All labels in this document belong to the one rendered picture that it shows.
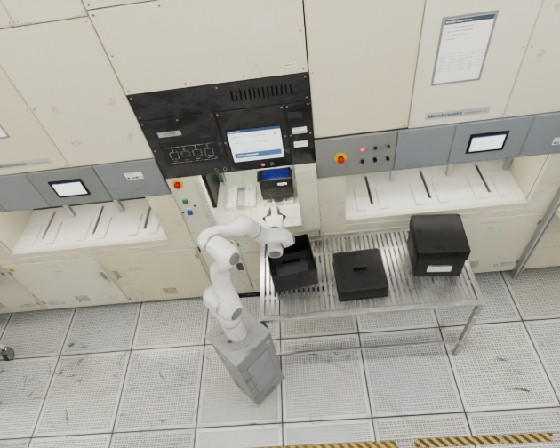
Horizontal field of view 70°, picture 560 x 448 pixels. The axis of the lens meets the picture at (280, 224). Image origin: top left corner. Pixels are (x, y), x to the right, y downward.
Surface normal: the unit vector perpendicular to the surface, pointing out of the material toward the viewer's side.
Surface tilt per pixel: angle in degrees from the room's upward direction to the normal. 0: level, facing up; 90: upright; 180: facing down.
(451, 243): 0
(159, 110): 90
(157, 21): 88
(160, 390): 0
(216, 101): 90
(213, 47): 90
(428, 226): 0
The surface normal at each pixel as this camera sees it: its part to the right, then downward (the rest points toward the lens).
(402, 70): 0.02, 0.76
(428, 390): -0.12, -0.64
